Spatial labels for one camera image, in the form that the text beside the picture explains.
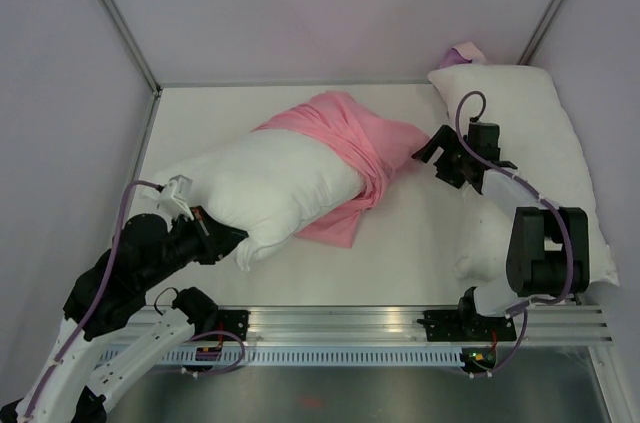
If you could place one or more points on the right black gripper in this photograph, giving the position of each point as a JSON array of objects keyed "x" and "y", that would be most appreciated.
[{"x": 441, "y": 138}]

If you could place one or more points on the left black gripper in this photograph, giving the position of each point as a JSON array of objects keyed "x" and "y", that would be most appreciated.
[{"x": 218, "y": 238}]

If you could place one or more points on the pink pillowcase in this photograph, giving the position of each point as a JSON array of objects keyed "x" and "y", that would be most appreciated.
[{"x": 375, "y": 147}]

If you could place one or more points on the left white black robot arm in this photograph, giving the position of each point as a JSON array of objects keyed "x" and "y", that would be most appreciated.
[{"x": 98, "y": 309}]

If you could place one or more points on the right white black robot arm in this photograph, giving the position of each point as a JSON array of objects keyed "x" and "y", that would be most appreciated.
[{"x": 548, "y": 253}]

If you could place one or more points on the pink purple cloth behind pillow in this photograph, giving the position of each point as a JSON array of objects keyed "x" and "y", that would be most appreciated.
[{"x": 464, "y": 53}]

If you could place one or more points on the large white bare pillow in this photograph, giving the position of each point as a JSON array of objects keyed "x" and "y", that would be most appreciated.
[{"x": 537, "y": 136}]

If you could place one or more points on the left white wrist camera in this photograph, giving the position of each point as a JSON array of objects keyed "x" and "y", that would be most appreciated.
[{"x": 173, "y": 198}]

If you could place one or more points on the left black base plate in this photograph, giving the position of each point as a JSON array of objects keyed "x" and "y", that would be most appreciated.
[{"x": 234, "y": 321}]

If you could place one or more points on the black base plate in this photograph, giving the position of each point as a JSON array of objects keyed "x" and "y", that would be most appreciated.
[
  {"x": 234, "y": 321},
  {"x": 444, "y": 325}
]

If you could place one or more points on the aluminium mounting rail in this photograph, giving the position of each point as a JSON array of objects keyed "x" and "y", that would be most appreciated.
[{"x": 546, "y": 326}]

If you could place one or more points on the white slotted cable duct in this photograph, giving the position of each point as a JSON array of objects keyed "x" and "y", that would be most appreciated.
[{"x": 320, "y": 356}]

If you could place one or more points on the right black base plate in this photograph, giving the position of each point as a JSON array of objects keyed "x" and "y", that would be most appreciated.
[{"x": 444, "y": 325}]

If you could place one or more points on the right aluminium corner post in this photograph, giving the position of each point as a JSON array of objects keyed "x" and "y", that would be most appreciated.
[{"x": 540, "y": 31}]

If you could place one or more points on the aluminium corner post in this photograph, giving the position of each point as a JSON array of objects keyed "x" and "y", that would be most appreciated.
[
  {"x": 131, "y": 46},
  {"x": 540, "y": 31}
]

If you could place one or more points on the left aluminium corner post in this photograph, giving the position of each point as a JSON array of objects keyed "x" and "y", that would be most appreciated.
[{"x": 131, "y": 46}]

